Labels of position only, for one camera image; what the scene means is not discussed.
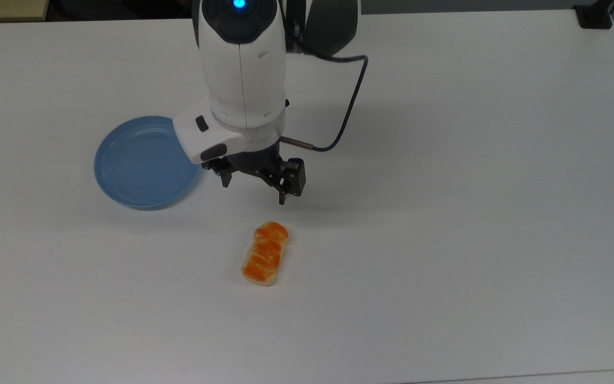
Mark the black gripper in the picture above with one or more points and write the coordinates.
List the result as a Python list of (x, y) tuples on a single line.
[(259, 162)]

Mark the braided orange bread loaf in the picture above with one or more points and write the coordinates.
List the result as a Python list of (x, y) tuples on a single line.
[(265, 254)]

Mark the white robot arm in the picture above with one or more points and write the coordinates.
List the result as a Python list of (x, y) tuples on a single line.
[(243, 69)]

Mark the round blue plate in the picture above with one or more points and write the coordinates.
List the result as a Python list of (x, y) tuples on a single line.
[(136, 168)]

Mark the light wooden side table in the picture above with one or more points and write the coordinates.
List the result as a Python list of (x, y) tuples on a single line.
[(6, 9)]

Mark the black table clamp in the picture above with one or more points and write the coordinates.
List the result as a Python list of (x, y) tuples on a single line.
[(595, 17)]

